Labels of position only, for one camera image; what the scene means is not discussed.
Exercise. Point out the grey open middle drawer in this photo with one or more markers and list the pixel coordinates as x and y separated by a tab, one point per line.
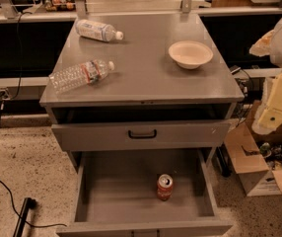
117	196

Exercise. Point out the black bar on floor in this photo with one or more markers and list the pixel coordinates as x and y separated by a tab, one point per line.
28	204

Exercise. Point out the red coke can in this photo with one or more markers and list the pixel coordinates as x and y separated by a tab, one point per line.
165	186

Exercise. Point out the brown cardboard box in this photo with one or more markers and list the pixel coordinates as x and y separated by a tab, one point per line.
257	159

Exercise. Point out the clear crushed water bottle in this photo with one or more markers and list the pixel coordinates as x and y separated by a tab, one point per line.
87	73

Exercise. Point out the grey top drawer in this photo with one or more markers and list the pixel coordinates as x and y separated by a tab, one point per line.
114	135

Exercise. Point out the black drawer handle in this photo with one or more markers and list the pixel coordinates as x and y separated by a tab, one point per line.
146	135

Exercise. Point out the grey drawer cabinet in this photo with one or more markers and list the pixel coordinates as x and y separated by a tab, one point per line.
146	84

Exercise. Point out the white labelled plastic bottle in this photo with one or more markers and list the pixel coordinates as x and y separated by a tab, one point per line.
97	31

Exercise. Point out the white paper bowl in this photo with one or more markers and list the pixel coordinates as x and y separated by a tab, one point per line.
190	54

